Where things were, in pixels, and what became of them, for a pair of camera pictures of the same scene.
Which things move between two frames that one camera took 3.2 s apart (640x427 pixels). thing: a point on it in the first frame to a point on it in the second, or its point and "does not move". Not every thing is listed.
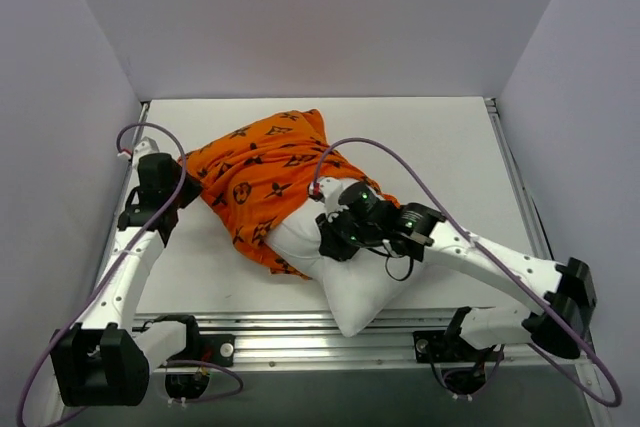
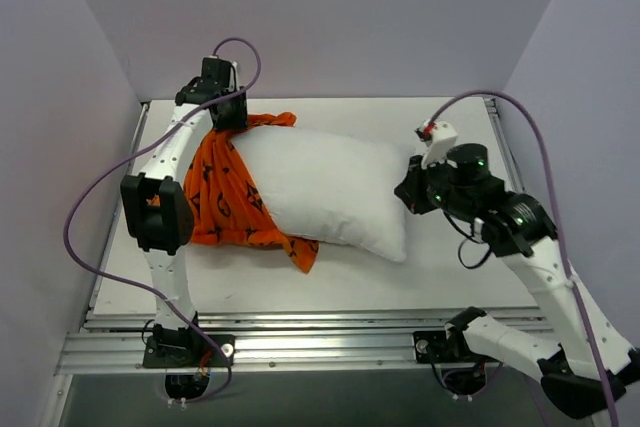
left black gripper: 185,187 to 230,114
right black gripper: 331,235 to 411,186
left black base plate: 217,349 does not move
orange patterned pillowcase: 252,172 to 225,210
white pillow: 357,289 to 342,190
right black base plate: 439,347 does not move
